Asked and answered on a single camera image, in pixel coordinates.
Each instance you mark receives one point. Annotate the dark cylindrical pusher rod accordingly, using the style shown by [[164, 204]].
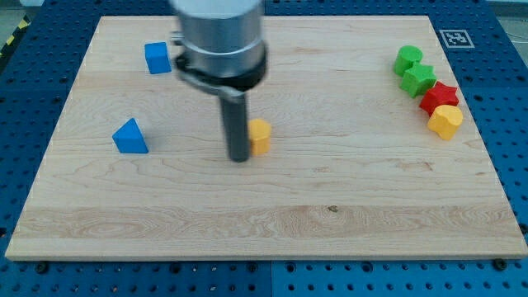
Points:
[[235, 121]]

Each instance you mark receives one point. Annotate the yellow hexagon block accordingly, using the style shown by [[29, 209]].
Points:
[[260, 136]]

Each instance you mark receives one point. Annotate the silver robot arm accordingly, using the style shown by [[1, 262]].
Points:
[[224, 54]]

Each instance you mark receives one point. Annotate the yellow heart block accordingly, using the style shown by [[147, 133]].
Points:
[[445, 120]]

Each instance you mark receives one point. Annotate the blue cube block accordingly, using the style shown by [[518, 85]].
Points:
[[157, 59]]

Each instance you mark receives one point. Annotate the blue triangle block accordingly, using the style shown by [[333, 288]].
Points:
[[129, 139]]

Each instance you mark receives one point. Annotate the wooden board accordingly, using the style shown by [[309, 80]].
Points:
[[353, 172]]

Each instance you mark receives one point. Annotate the green cylinder block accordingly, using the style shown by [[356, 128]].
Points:
[[407, 55]]

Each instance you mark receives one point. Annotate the green star block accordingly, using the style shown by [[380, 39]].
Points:
[[418, 79]]

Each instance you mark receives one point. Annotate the red star block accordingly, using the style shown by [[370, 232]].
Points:
[[440, 94]]

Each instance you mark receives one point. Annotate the black yellow hazard tape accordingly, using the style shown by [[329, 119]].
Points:
[[15, 37]]

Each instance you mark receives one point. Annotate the fiducial marker tag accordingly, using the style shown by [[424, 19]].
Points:
[[456, 39]]

